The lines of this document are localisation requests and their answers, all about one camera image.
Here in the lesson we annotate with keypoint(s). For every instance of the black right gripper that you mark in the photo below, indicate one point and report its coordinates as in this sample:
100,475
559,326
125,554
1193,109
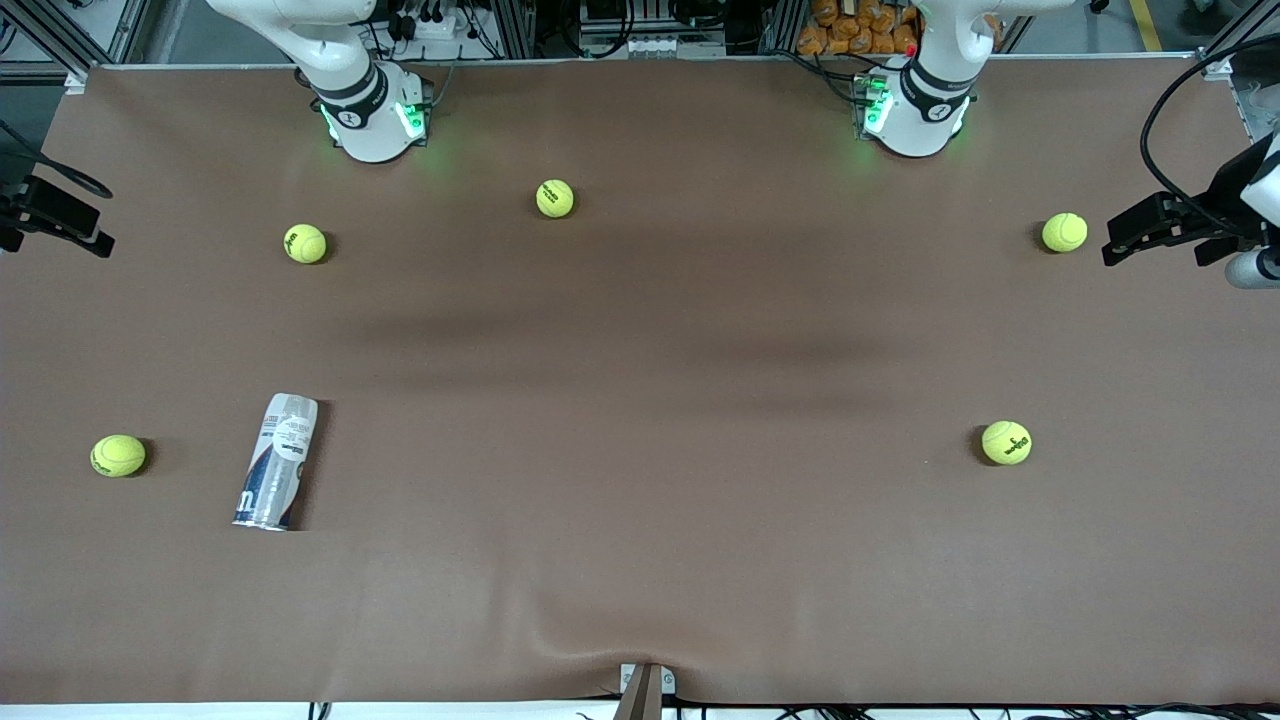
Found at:
50,207

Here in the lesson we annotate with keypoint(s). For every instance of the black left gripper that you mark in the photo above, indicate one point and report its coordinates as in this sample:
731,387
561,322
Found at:
1226,187

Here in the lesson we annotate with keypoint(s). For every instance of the clear plastic tennis ball can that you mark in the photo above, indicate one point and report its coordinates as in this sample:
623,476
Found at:
275,462

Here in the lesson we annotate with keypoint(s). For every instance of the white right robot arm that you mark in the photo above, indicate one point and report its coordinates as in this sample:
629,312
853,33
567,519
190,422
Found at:
370,125

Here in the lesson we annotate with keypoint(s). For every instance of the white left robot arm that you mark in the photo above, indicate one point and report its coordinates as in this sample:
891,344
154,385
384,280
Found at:
925,125

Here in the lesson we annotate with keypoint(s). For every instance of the yellow tennis ball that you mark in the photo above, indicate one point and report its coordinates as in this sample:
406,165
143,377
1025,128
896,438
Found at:
305,243
1065,232
118,455
1006,442
555,198

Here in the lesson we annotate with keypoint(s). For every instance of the orange objects pile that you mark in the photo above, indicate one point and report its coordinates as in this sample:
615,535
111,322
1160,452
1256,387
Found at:
850,35

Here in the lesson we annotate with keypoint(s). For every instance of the white power strip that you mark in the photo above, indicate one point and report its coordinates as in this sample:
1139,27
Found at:
430,25

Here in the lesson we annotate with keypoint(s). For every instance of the grey electronics rack unit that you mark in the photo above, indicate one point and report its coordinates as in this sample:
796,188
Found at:
650,45

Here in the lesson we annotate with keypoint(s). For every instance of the brown table mat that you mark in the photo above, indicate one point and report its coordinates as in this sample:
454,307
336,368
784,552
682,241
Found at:
640,560

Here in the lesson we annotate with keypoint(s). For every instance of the metal table corner bracket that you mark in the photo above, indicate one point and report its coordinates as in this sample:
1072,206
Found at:
76,80
1217,68

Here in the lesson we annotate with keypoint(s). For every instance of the diagonal aluminium frame strut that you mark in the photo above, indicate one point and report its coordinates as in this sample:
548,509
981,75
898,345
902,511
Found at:
50,35
1240,35

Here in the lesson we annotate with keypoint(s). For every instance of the aluminium frame post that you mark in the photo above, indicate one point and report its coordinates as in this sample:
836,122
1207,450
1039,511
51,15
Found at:
515,30
780,28

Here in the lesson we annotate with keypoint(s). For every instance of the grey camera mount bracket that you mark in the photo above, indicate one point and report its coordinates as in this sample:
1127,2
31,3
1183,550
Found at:
640,695

